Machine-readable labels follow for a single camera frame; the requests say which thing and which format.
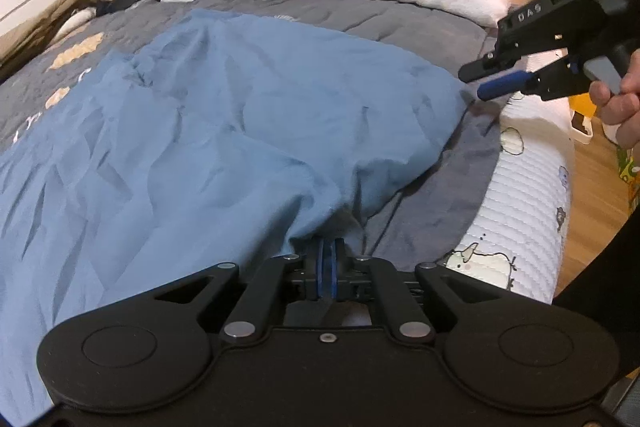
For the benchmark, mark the yellow green printed mat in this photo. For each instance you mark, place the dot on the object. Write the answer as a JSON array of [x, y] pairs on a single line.
[[631, 177]]

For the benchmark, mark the white plastic box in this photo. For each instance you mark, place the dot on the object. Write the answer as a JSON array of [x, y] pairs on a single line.
[[582, 132]]

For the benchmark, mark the grey printed quilt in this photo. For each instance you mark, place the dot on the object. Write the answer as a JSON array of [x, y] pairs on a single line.
[[390, 22]]

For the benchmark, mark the person's black clothed body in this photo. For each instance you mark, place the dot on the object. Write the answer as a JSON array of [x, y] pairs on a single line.
[[610, 297]]

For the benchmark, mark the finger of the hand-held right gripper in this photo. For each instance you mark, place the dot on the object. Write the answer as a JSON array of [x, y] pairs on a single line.
[[500, 88], [492, 64]]

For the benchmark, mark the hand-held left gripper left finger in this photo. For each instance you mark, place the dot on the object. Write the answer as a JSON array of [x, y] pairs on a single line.
[[322, 277]]

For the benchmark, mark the white cartoon print mattress cover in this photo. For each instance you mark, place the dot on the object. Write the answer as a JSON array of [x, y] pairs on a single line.
[[525, 207]]

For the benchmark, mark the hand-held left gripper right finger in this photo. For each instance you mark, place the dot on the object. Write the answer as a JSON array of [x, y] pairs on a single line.
[[337, 277]]

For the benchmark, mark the person's right hand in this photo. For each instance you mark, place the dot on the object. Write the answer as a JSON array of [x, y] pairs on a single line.
[[625, 112]]

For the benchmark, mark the dark brown folded garment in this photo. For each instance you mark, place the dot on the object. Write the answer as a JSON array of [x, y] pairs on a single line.
[[30, 59]]

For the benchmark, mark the blue bed sheet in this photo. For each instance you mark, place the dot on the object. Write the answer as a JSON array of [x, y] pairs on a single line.
[[225, 117]]

